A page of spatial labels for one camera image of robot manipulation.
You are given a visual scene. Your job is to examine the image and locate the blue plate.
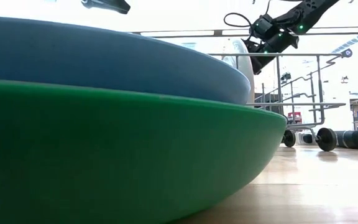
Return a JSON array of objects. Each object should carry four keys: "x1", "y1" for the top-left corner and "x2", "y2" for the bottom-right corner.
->
[{"x1": 0, "y1": 15, "x2": 252, "y2": 105}]

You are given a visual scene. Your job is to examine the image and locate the horizontal ceiling beam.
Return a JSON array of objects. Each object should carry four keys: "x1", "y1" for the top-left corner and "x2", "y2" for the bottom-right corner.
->
[{"x1": 132, "y1": 26, "x2": 358, "y2": 38}]

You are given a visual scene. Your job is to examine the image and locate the blue striped ceiling strip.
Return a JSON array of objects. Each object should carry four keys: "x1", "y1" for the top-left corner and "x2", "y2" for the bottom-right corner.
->
[{"x1": 331, "y1": 33, "x2": 358, "y2": 54}]

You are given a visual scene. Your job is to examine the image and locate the green plate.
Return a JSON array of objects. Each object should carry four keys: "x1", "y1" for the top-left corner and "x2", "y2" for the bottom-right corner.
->
[{"x1": 0, "y1": 78, "x2": 288, "y2": 224}]

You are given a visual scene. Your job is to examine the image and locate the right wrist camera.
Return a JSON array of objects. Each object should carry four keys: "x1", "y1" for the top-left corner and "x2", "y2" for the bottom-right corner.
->
[{"x1": 252, "y1": 14, "x2": 275, "y2": 35}]

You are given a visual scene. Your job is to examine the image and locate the dark background cabinet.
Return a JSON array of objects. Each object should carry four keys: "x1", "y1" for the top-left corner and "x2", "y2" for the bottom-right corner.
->
[{"x1": 255, "y1": 93, "x2": 285, "y2": 115}]

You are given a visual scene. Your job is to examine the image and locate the small red box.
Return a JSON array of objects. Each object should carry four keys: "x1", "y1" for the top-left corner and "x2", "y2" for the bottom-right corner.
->
[{"x1": 287, "y1": 111, "x2": 303, "y2": 124}]

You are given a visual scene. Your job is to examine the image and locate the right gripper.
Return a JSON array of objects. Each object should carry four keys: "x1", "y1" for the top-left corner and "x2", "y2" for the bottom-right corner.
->
[{"x1": 244, "y1": 14, "x2": 301, "y2": 75}]

